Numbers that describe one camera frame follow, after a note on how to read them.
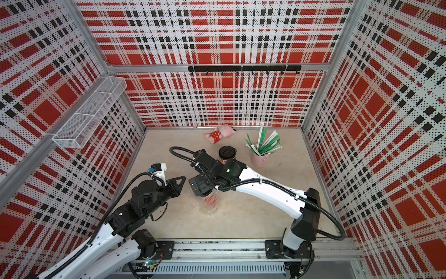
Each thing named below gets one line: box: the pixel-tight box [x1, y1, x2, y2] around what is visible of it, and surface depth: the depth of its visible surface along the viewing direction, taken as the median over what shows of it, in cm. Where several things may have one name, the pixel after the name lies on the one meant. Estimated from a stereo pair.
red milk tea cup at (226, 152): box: [218, 145, 237, 165], surface depth 89 cm
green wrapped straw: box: [257, 129, 283, 157], surface depth 96 cm
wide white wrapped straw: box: [260, 130, 279, 150], surface depth 93 cm
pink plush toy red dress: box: [204, 124, 237, 145], surface depth 113 cm
